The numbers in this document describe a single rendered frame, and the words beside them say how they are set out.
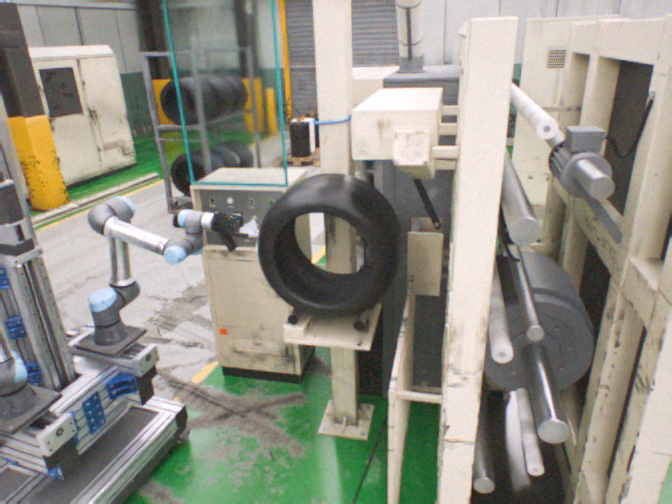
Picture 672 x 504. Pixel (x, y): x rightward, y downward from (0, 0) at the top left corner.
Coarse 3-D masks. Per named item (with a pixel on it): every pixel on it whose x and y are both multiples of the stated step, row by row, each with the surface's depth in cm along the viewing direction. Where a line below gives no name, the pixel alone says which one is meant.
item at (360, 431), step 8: (328, 408) 285; (360, 408) 284; (368, 408) 283; (328, 416) 279; (368, 416) 278; (328, 424) 273; (336, 424) 272; (360, 424) 272; (368, 424) 272; (320, 432) 268; (328, 432) 268; (336, 432) 267; (344, 432) 267; (352, 432) 267; (360, 432) 266; (368, 432) 268
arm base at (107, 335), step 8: (120, 320) 230; (96, 328) 225; (104, 328) 224; (112, 328) 226; (120, 328) 229; (96, 336) 226; (104, 336) 225; (112, 336) 226; (120, 336) 228; (96, 344) 227; (104, 344) 225; (112, 344) 226
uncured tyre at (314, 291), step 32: (288, 192) 190; (320, 192) 183; (352, 192) 184; (288, 224) 219; (352, 224) 182; (384, 224) 184; (288, 256) 224; (384, 256) 186; (288, 288) 201; (320, 288) 225; (352, 288) 223; (384, 288) 193
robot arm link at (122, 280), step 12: (108, 204) 212; (120, 204) 216; (132, 204) 223; (120, 216) 215; (132, 216) 225; (108, 240) 224; (120, 240) 223; (120, 252) 225; (120, 264) 227; (120, 276) 230; (132, 276) 236; (120, 288) 231; (132, 288) 235; (132, 300) 238
